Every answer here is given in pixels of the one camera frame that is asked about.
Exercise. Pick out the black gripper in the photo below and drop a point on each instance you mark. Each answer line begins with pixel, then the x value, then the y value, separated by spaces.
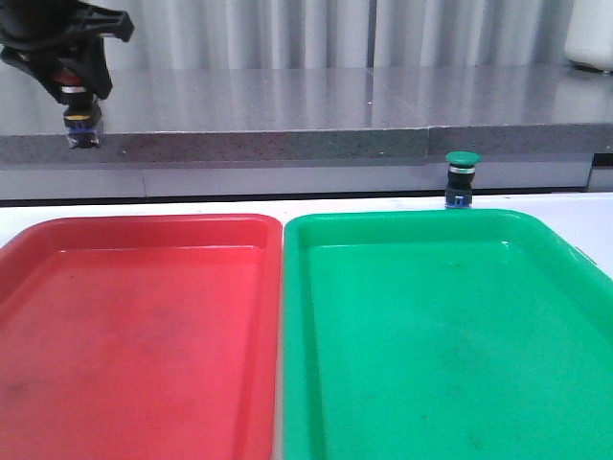
pixel 39 25

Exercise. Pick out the red mushroom push button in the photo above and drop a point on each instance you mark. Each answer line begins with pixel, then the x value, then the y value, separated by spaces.
pixel 82 116

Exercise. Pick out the green mushroom push button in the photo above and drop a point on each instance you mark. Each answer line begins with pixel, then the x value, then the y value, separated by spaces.
pixel 460 175

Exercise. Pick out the grey stone counter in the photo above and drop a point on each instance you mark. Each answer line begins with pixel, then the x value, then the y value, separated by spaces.
pixel 383 131

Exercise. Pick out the red plastic tray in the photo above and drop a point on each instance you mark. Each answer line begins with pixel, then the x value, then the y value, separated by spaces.
pixel 140 338

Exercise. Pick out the green plastic tray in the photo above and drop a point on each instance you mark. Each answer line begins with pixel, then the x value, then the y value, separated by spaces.
pixel 476 334

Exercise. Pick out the white appliance on counter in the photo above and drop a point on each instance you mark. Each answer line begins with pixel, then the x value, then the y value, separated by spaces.
pixel 588 41

